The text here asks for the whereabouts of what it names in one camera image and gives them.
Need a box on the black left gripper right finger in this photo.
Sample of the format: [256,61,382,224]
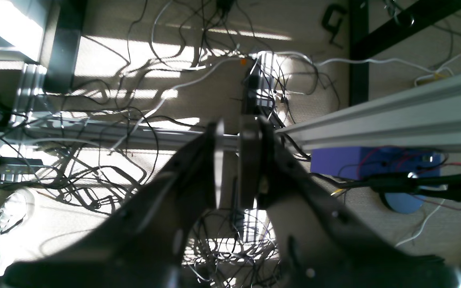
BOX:
[238,115,461,288]

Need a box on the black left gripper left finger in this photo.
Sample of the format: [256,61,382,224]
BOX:
[2,120,224,288]

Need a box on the blue panel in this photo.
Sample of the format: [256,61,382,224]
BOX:
[310,146,446,180]

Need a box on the black C-clamp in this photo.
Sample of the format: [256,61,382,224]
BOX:
[321,4,348,49]

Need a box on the grey aluminium frame rail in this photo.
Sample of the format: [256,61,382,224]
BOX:
[9,74,461,152]

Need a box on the black table leg frame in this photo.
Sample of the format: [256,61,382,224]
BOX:
[349,0,461,106]

